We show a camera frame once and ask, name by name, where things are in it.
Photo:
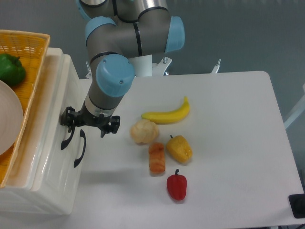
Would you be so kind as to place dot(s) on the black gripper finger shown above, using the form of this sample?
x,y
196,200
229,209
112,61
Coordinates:
x,y
111,125
70,118

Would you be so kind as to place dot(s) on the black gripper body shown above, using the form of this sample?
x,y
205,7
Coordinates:
x,y
92,117

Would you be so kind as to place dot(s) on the black top drawer handle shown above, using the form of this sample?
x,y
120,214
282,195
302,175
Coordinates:
x,y
67,141

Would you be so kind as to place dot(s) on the black drawer handle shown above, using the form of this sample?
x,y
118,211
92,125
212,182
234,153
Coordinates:
x,y
78,160
67,141

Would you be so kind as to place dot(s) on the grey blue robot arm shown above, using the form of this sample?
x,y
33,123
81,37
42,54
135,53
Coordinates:
x,y
116,31

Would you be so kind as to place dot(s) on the white drawer cabinet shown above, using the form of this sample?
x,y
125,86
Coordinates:
x,y
17,195

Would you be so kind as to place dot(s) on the round white bread roll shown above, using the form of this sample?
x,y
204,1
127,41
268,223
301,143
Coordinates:
x,y
144,131

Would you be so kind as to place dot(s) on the orange croissant bread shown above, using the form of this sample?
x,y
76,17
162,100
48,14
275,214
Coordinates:
x,y
156,158

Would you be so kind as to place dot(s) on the yellow banana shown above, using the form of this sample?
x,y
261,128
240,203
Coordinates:
x,y
169,117

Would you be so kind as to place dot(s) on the white plate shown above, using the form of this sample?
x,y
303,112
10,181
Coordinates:
x,y
11,117

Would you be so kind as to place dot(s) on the yellow bell pepper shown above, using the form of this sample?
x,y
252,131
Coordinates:
x,y
179,148

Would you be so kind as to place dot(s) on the green bell pepper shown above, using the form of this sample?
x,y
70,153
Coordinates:
x,y
11,70

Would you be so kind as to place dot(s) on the orange woven basket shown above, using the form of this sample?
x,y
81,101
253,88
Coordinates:
x,y
29,48

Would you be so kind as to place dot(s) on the red bell pepper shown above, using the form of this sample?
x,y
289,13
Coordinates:
x,y
177,186

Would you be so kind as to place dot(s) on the black device at table edge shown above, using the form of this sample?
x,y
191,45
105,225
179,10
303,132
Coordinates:
x,y
297,203

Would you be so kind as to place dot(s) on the black lower drawer handle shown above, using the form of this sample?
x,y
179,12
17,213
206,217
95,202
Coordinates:
x,y
78,160

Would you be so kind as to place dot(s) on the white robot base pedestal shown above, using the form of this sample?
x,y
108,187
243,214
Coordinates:
x,y
145,65

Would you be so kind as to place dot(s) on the white bolt post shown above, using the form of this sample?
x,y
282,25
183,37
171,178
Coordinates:
x,y
216,67

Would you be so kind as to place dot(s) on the white frame bar right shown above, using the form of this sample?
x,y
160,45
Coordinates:
x,y
295,112

